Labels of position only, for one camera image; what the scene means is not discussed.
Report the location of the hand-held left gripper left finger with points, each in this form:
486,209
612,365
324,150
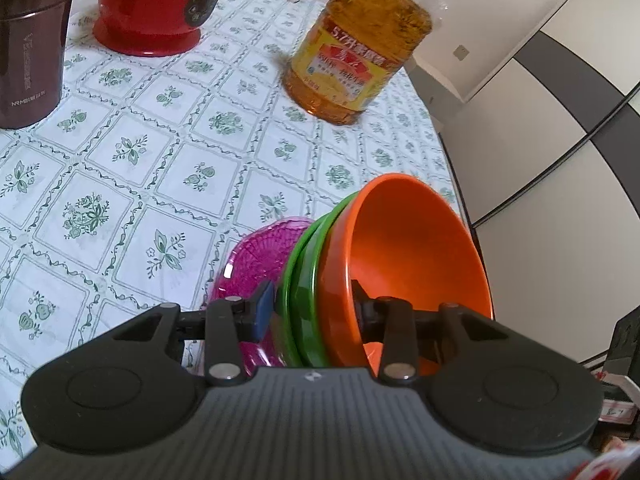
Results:
263,310

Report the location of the green plastic bowl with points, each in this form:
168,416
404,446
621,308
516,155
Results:
307,310
287,287

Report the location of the green floral sheet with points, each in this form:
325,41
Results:
150,160

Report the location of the brown insulated jar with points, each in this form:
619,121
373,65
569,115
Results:
30,60

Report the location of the dark object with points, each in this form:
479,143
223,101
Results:
625,345

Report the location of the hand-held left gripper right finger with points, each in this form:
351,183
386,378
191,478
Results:
362,305

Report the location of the wall socket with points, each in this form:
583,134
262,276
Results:
461,51

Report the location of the orange plastic bowl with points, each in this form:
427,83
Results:
415,240

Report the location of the cooking oil bottle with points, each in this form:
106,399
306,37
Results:
350,60

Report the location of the white red printed box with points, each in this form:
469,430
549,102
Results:
617,410

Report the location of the white grey wardrobe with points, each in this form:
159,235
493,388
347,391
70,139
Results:
550,185

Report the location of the transparent pink plastic plate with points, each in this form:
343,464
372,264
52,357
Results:
255,260

